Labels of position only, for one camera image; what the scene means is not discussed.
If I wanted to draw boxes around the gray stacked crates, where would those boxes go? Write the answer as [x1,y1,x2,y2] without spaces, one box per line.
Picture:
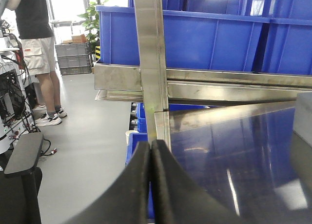
[55,42,93,75]

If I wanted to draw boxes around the equipment rack with cables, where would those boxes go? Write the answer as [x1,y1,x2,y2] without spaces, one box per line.
[0,20,37,154]

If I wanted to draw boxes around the blue bin on shelf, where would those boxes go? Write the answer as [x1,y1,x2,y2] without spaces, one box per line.
[261,18,312,75]
[97,6,269,72]

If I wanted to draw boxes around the person in black shirt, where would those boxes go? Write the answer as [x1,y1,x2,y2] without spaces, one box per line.
[6,0,67,127]

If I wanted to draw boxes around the stainless steel shelf frame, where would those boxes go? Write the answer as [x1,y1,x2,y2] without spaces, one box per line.
[95,0,312,143]

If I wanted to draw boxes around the green potted plant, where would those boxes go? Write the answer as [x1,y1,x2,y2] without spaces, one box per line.
[78,0,108,53]

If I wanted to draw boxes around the blue bin on shelf right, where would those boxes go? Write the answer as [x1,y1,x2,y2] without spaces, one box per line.
[261,18,312,75]

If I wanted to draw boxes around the blue bin on shelf left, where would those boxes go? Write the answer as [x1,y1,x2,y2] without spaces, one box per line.
[97,6,269,72]

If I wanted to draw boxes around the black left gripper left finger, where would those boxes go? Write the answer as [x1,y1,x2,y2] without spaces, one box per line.
[66,141,150,224]

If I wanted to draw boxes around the black chair armrest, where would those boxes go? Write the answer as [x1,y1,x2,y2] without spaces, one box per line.
[4,132,43,224]

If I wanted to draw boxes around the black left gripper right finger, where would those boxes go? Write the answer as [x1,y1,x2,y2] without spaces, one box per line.
[151,140,246,224]

